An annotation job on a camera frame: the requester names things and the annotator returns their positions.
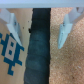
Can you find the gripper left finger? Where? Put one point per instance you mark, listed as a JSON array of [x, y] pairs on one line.
[[13, 26]]

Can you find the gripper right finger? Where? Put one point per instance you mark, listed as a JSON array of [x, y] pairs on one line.
[[66, 28]]

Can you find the wooden drawer box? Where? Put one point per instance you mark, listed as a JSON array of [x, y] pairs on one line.
[[12, 58]]

